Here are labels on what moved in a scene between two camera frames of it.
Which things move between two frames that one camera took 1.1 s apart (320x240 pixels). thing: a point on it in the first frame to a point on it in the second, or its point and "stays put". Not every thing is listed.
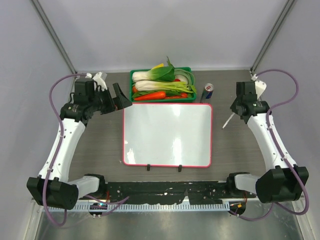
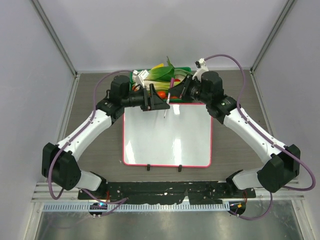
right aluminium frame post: x=282 y=17 stays put
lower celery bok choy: x=146 y=85 stays put
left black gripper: x=120 y=102 to x=154 y=102
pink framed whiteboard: x=164 y=134 stays put
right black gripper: x=233 y=107 to x=182 y=89
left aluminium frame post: x=52 y=33 stays put
